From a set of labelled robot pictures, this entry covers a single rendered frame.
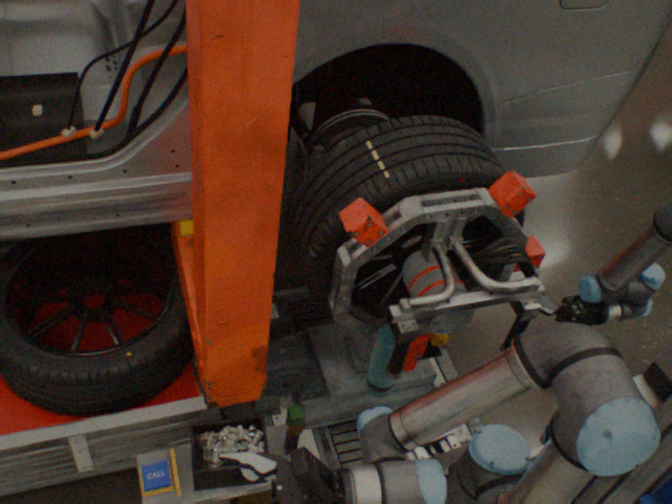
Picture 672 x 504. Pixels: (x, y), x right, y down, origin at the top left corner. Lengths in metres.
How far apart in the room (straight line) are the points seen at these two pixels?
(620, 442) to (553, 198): 2.77
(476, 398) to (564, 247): 2.36
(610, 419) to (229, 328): 0.96
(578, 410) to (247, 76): 0.75
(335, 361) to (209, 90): 1.45
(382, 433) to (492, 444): 0.28
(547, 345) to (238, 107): 0.65
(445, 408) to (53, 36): 1.96
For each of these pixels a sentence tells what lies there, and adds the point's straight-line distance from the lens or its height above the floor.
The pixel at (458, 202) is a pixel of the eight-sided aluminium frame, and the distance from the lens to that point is 1.79.
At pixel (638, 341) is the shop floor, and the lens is 3.28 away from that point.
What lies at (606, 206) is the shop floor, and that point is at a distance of 3.86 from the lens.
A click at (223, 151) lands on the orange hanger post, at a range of 1.32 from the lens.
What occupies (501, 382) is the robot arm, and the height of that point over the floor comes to 1.33.
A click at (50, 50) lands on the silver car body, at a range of 2.69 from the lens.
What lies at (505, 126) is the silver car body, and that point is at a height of 0.99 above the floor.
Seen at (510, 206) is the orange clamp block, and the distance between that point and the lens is 1.85.
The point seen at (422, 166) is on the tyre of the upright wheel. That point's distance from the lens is 1.77.
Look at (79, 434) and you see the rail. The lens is 2.17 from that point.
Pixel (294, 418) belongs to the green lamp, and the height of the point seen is 0.66.
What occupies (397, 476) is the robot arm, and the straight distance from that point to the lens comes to 1.14.
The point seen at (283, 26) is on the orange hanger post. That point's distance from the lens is 1.20.
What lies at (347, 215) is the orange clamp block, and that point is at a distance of 1.71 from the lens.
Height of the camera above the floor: 2.26
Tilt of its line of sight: 46 degrees down
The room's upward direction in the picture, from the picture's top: 10 degrees clockwise
